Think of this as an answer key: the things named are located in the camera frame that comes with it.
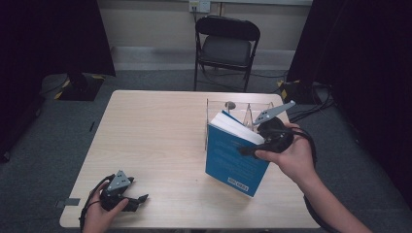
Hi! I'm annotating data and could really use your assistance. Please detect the clear acrylic book rack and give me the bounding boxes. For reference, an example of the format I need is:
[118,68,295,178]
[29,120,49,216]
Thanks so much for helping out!
[204,98,280,153]

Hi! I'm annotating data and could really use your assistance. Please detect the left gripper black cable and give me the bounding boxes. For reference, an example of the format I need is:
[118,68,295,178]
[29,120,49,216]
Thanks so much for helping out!
[79,174,117,233]

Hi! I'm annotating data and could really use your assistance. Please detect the black folding chair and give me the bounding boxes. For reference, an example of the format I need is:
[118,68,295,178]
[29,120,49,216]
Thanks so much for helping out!
[192,15,261,93]

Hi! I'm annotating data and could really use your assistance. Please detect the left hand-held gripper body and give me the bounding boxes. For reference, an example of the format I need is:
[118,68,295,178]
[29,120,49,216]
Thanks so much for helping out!
[98,169,136,214]

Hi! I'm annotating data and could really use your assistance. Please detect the black stand base yellow stripes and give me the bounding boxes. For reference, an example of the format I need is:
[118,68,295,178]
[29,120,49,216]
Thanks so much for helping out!
[40,72,107,102]
[276,79,323,106]

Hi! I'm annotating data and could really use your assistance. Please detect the blue book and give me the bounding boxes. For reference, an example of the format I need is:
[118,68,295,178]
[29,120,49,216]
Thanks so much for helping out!
[204,109,271,199]

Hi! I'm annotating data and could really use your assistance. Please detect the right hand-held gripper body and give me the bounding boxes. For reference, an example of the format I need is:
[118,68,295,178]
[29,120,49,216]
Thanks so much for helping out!
[252,99,296,154]

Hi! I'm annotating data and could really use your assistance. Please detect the person's left hand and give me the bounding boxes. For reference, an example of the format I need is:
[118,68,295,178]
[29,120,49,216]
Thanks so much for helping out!
[83,181,130,233]

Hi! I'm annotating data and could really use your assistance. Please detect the white wall socket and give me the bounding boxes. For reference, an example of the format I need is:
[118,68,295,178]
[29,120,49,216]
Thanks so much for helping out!
[189,0,212,15]

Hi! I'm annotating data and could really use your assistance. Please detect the black curtain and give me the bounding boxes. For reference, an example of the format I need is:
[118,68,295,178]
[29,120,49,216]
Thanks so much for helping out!
[0,0,117,163]
[286,0,412,210]

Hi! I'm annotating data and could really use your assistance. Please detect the grey tape strip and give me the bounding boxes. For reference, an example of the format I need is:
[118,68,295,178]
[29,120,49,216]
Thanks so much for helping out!
[54,197,82,209]

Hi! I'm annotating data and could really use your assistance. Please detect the black floor cables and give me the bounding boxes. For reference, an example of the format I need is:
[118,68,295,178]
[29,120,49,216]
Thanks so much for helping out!
[286,83,336,126]

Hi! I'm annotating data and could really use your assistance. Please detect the person's right hand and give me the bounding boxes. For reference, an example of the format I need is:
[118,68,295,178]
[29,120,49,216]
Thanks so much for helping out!
[254,121,321,187]

